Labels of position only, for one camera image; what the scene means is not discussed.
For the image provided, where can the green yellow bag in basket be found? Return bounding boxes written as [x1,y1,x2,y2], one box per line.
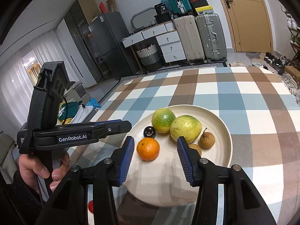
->
[57,101,80,124]

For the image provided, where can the brown longan fruit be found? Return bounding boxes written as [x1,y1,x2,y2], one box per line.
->
[189,144,202,156]
[198,128,215,149]

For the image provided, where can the person's left hand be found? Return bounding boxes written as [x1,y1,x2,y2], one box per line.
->
[19,151,70,192]

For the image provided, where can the dark plum near gripper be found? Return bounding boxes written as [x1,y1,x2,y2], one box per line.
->
[143,126,156,139]

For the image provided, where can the dark grey refrigerator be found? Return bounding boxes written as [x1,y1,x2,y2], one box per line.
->
[89,12,139,80]

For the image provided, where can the wooden door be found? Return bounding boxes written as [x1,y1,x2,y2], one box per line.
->
[220,0,273,53]

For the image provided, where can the small orange tangerine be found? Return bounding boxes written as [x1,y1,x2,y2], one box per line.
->
[136,137,160,161]

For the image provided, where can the silver suitcase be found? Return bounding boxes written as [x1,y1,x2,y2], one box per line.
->
[195,13,227,62]

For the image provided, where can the black glass cabinet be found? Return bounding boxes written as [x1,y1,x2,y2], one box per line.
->
[64,0,113,83]

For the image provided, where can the white curtain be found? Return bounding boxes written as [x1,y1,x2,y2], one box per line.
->
[1,30,79,130]

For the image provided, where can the yellow green passion fruit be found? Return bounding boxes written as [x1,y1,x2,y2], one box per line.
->
[169,115,202,144]

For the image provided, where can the oval mirror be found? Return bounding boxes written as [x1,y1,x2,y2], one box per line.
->
[130,7,157,29]

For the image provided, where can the woven laundry basket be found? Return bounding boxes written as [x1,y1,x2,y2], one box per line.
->
[137,44,164,72]

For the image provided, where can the beige suitcase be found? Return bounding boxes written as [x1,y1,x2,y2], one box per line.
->
[174,15,205,61]

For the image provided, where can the white drawer desk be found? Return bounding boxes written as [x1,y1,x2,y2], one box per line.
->
[122,21,186,63]

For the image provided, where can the cream round plate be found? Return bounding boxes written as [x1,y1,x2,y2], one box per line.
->
[124,105,232,207]

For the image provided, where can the red tomato back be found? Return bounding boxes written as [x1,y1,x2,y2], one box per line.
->
[88,200,94,214]

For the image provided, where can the stacked shoe boxes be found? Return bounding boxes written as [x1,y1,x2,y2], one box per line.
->
[189,0,214,15]

